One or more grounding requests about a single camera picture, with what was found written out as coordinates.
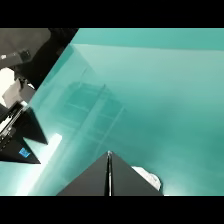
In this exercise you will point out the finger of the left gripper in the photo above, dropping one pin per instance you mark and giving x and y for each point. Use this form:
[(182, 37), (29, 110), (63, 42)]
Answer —
[(31, 128), (16, 151)]

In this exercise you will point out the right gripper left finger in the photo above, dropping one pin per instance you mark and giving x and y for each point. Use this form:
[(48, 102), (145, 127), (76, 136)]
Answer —
[(93, 181)]

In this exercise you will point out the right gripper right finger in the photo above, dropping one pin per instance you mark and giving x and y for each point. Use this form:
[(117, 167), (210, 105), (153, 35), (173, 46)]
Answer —
[(126, 181)]

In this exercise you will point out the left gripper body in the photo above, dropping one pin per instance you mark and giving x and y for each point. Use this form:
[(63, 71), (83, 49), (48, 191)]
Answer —
[(9, 118)]

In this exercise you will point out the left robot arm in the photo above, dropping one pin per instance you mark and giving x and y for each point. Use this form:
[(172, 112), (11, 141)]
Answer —
[(43, 63)]

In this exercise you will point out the white garment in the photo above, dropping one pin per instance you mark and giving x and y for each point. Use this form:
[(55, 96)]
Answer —
[(148, 177)]

